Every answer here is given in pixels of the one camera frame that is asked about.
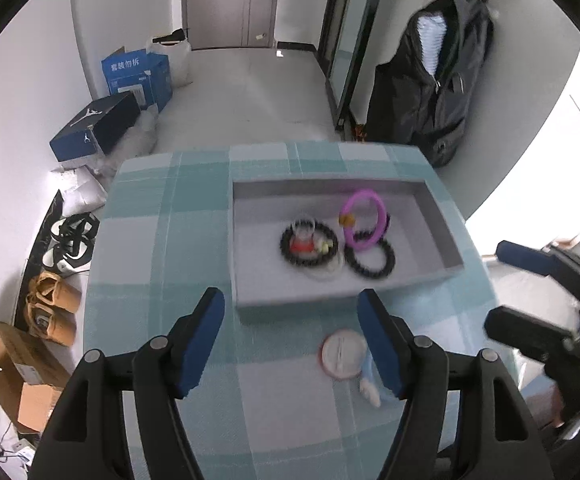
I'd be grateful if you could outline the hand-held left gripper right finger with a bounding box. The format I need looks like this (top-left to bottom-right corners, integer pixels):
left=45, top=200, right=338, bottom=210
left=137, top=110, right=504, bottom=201
left=356, top=287, right=556, bottom=480

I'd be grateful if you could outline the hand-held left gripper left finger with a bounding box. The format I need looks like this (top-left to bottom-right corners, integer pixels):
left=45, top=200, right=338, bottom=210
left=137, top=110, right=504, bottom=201
left=28, top=286, right=227, bottom=480

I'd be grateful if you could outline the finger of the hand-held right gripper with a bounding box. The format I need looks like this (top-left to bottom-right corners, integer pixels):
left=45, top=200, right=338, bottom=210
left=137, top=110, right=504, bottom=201
left=496, top=240, right=580, bottom=307
left=484, top=306, right=580, bottom=362

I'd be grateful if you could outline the black spiral hair tie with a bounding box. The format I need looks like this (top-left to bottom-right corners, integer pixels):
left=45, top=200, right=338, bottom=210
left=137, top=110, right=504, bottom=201
left=345, top=212, right=397, bottom=281

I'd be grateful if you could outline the white ring bracelet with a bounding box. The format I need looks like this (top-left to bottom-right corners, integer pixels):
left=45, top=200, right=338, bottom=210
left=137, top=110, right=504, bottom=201
left=302, top=255, right=345, bottom=282

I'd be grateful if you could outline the grey cardboard box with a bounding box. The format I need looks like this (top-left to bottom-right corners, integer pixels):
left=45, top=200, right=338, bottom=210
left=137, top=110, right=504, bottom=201
left=230, top=176, right=466, bottom=325

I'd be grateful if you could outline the purple ring bracelet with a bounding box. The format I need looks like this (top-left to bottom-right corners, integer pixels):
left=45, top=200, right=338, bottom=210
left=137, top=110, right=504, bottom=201
left=339, top=188, right=387, bottom=251

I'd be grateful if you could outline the black bead bracelet with charms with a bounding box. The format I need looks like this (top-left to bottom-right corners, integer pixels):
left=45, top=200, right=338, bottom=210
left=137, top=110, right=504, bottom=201
left=280, top=220, right=339, bottom=267

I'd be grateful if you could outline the red bead charm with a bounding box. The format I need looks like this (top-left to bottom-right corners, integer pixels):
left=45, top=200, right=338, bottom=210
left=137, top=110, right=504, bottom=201
left=290, top=216, right=318, bottom=257

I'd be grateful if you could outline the tan shoe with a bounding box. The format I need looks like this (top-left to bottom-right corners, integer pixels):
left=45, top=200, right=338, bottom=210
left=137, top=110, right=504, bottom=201
left=27, top=272, right=83, bottom=312
left=24, top=300, right=78, bottom=347

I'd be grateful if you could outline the black and white sneaker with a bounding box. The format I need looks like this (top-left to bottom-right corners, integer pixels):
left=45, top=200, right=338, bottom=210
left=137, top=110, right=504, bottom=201
left=42, top=239, right=94, bottom=274
left=51, top=212, right=101, bottom=247

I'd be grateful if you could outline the small brown cardboard box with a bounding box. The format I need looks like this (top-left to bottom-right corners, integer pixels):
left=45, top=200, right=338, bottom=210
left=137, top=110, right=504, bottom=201
left=17, top=382, right=65, bottom=434

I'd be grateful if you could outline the black backpack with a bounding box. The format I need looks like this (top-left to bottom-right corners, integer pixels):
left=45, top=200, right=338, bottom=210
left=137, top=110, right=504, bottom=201
left=365, top=0, right=496, bottom=168

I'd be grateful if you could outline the large brown cardboard box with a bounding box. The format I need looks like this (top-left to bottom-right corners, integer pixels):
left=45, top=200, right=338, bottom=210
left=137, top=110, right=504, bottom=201
left=0, top=320, right=73, bottom=387

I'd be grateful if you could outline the crumpled white plastic bag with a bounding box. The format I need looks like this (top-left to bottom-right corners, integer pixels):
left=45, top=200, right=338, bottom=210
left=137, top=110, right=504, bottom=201
left=52, top=164, right=109, bottom=216

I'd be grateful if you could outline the white plastic packaging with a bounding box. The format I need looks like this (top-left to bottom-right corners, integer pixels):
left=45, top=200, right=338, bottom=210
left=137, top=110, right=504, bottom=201
left=97, top=109, right=163, bottom=171

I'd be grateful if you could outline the dark blue shoe box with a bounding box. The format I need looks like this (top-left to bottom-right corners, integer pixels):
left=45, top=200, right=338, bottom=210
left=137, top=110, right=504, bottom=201
left=50, top=91, right=143, bottom=163

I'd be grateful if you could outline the black framed mirror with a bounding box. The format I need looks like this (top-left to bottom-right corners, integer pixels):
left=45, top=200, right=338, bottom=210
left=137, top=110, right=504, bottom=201
left=317, top=0, right=391, bottom=131

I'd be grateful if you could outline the blue cardboard box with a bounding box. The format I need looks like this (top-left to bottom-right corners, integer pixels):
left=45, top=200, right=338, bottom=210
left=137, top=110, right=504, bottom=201
left=101, top=47, right=173, bottom=113

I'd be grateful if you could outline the small black object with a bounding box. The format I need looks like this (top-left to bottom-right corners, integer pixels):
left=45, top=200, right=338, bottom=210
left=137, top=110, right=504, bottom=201
left=152, top=29, right=189, bottom=45

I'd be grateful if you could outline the grey door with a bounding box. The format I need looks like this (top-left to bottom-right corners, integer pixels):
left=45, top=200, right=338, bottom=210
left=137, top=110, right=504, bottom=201
left=182, top=0, right=278, bottom=51

